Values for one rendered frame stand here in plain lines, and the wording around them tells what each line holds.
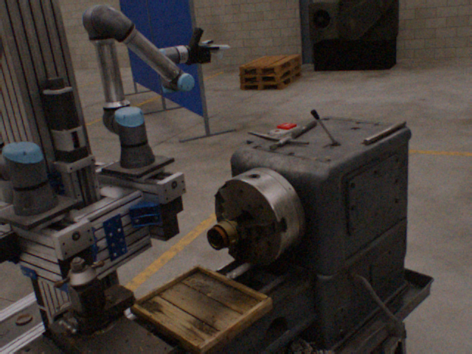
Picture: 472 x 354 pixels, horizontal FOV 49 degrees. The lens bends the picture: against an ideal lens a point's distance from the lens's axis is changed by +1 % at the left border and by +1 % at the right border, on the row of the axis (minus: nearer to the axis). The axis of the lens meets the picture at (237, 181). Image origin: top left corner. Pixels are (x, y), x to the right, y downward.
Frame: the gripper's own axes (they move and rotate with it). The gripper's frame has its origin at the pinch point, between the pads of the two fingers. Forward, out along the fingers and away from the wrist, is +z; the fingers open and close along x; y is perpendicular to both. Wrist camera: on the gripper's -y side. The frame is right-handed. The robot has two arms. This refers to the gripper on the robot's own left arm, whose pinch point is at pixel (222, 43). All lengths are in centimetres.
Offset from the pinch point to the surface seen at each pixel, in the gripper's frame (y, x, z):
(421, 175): 166, -54, 245
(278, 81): 213, -502, 425
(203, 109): 169, -345, 180
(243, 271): 61, 85, -47
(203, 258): 168, -62, 15
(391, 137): 21, 94, 14
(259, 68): 193, -534, 407
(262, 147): 24, 67, -26
